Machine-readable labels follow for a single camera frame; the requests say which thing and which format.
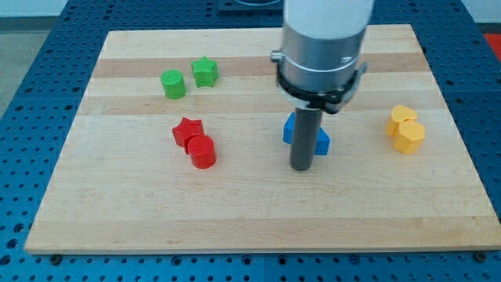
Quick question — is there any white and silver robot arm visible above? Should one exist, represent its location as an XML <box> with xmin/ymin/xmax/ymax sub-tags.
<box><xmin>270</xmin><ymin>0</ymin><xmax>374</xmax><ymax>114</ymax></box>

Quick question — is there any blue block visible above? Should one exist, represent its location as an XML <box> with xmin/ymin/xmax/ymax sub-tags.
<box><xmin>283</xmin><ymin>113</ymin><xmax>330</xmax><ymax>156</ymax></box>

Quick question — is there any yellow heart block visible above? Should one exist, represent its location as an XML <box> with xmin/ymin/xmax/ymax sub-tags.
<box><xmin>385</xmin><ymin>105</ymin><xmax>418</xmax><ymax>136</ymax></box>

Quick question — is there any red cylinder block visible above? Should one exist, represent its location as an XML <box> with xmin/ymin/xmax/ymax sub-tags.
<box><xmin>188</xmin><ymin>135</ymin><xmax>217</xmax><ymax>169</ymax></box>

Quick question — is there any red star block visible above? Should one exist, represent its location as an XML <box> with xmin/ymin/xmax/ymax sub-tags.
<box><xmin>172</xmin><ymin>117</ymin><xmax>204</xmax><ymax>154</ymax></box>

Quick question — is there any yellow hexagon block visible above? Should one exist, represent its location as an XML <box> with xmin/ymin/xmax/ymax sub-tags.
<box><xmin>393</xmin><ymin>120</ymin><xmax>426</xmax><ymax>154</ymax></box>

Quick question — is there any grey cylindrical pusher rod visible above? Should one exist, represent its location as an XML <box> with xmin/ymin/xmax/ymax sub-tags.
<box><xmin>290</xmin><ymin>108</ymin><xmax>322</xmax><ymax>171</ymax></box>

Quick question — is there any green star block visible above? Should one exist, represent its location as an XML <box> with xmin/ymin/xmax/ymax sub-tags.
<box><xmin>190</xmin><ymin>56</ymin><xmax>219</xmax><ymax>88</ymax></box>

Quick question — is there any wooden board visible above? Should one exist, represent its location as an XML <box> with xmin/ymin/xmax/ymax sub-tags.
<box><xmin>24</xmin><ymin>24</ymin><xmax>500</xmax><ymax>255</ymax></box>

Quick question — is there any green cylinder block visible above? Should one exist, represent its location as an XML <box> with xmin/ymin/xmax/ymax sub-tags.
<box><xmin>160</xmin><ymin>69</ymin><xmax>186</xmax><ymax>99</ymax></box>

